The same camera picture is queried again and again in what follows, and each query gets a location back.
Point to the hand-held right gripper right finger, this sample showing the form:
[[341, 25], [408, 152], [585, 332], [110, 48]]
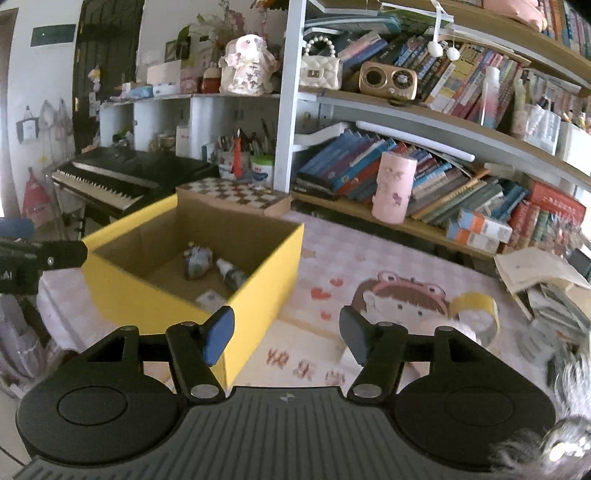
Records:
[[355, 337]]

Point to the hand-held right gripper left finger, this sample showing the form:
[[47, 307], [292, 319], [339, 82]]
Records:
[[219, 334]]

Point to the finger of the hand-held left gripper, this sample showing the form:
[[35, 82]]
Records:
[[55, 254], [16, 228]]

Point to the small white packet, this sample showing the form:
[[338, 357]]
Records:
[[210, 299]]

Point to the small bottle with white cap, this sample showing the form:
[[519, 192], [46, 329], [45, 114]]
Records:
[[231, 274]]

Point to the yellow cardboard box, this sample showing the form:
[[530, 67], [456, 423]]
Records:
[[258, 286]]

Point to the grey toy car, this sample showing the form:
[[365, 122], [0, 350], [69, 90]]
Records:
[[198, 263]]

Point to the yellow tape roll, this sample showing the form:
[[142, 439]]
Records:
[[475, 302]]

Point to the desktop with pink checked tablecloth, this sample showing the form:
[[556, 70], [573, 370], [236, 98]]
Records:
[[300, 258]]

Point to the keyboard stand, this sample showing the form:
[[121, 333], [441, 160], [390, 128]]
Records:
[[69, 212]]

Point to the pale lilac plastic bag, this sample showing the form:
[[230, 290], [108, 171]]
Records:
[[18, 341]]

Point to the black electronic keyboard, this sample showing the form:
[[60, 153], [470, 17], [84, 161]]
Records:
[[129, 170]]

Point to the checkered game board box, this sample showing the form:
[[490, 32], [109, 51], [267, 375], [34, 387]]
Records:
[[231, 194]]

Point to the orange and white carton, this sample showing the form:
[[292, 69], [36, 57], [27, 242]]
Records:
[[471, 240], [485, 225]]

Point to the pink printed cylinder cup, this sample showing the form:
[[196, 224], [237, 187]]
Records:
[[395, 189]]

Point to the white jar with green lid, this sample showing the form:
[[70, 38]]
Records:
[[262, 170]]

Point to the white box with red label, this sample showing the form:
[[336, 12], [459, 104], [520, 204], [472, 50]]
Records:
[[183, 141]]

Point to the row of colourful books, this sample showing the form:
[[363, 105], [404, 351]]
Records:
[[565, 21], [351, 161], [443, 69]]

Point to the dark door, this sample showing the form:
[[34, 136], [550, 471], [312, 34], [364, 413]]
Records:
[[106, 69]]

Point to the pile of papers and books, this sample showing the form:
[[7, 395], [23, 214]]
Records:
[[531, 272]]

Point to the white light bar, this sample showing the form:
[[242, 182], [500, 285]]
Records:
[[415, 138]]

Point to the small pink box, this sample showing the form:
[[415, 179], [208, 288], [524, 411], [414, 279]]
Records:
[[189, 82]]

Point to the grey fluffy item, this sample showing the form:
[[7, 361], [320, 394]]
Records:
[[568, 415]]

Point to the red round jar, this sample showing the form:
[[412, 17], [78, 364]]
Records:
[[210, 81]]

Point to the red boxed book set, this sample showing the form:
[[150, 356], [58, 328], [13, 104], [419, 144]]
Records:
[[554, 212]]

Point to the white bookshelf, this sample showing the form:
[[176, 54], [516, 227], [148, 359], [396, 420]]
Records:
[[288, 92]]

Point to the wooden retro speaker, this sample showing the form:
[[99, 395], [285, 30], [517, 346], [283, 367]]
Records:
[[388, 82]]

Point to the white ceramic figurine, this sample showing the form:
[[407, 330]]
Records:
[[247, 69]]

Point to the white quilted handbag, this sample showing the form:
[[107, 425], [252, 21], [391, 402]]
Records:
[[321, 69]]

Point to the pink and blue gradient bottle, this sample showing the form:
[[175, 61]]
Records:
[[490, 97]]

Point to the clear plastic bag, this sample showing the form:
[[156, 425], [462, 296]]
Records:
[[538, 129]]

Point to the dried flower bouquet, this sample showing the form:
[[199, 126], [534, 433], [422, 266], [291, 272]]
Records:
[[217, 23]]

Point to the white storage bin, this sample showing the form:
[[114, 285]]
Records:
[[575, 147]]

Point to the pale pink stuffed pillow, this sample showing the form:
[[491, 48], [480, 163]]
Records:
[[512, 11]]

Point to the green wall sign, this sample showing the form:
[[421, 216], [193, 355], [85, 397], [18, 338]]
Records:
[[53, 35]]

